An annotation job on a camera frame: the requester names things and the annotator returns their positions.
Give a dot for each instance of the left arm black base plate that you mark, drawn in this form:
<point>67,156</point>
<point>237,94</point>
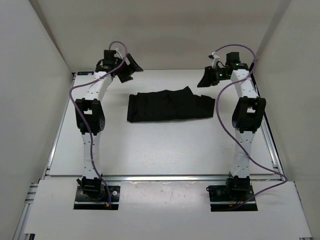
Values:
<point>83,201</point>

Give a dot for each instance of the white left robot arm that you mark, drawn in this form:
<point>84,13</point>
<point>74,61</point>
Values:
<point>90,118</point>

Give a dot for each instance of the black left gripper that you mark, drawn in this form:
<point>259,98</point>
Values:
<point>133,67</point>

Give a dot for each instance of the aluminium frame rail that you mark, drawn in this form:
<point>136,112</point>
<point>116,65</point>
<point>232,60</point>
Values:
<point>31,193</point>
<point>272,144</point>

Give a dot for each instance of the right aluminium frame rail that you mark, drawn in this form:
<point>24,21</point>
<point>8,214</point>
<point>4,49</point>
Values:
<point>272,144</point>

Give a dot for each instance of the left aluminium frame rail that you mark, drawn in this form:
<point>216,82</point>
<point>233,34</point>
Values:
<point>31,193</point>

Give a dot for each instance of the blue label left corner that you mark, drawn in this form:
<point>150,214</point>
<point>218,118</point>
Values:
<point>85,73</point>

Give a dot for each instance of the black pleated skirt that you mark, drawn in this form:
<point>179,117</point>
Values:
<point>169,105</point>

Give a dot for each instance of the white front cover board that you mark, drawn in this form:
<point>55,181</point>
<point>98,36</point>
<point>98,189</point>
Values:
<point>164,211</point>

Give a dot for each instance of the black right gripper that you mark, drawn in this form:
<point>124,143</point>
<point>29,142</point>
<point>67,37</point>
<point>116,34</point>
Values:
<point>208,79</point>

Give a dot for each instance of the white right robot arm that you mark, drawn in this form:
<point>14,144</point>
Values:
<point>246,118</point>

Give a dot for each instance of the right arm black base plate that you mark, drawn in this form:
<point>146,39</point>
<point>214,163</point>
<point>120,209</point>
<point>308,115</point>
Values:
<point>222,201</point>

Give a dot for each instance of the aluminium table edge rail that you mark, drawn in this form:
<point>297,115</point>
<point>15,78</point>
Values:
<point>165,178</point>

